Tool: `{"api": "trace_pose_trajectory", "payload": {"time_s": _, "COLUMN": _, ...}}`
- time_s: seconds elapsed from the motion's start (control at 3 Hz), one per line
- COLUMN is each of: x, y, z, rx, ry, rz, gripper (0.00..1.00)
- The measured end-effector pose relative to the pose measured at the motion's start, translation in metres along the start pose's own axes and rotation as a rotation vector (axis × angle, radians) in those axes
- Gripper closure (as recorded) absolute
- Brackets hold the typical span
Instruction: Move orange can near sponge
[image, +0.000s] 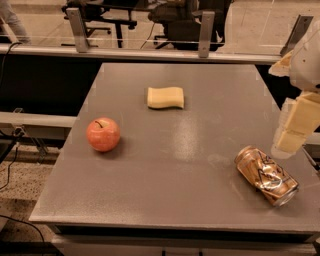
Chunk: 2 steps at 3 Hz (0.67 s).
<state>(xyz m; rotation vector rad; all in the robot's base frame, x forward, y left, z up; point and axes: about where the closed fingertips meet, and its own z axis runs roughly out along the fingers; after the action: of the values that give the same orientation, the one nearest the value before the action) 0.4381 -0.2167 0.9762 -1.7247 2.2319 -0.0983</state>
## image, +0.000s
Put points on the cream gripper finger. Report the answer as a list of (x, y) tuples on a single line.
[(286, 144)]

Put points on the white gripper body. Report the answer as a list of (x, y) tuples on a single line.
[(308, 68)]

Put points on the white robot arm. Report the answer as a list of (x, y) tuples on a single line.
[(301, 65)]

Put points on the yellow sponge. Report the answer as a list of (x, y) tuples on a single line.
[(159, 98)]

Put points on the black office chair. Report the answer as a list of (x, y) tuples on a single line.
[(181, 21)]

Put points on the red apple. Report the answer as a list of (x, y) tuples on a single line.
[(103, 134)]

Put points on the metal railing bar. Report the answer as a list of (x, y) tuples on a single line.
[(146, 55)]

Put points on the person's legs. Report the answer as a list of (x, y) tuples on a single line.
[(10, 18)]

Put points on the right metal bracket post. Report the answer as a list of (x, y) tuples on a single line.
[(299, 29)]

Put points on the metal bracket post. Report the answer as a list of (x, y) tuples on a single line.
[(205, 33), (299, 29), (78, 30)]

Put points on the middle metal bracket post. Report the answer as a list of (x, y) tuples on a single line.
[(205, 33)]

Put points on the left metal bracket post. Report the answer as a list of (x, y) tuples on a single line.
[(78, 30)]

